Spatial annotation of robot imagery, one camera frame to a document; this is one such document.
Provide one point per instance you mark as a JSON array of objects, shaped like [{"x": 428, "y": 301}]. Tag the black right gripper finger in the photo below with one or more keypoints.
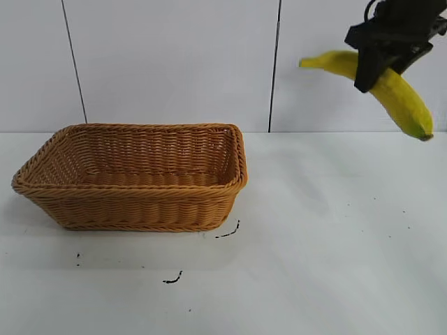
[
  {"x": 410, "y": 57},
  {"x": 372, "y": 66}
]

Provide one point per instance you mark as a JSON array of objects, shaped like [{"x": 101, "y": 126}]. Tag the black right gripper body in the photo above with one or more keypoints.
[{"x": 398, "y": 24}]

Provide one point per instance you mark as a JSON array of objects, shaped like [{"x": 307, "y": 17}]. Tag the yellow banana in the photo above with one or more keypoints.
[{"x": 401, "y": 94}]

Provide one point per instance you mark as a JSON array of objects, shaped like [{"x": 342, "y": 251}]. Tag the brown wicker basket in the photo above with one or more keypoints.
[{"x": 139, "y": 209}]

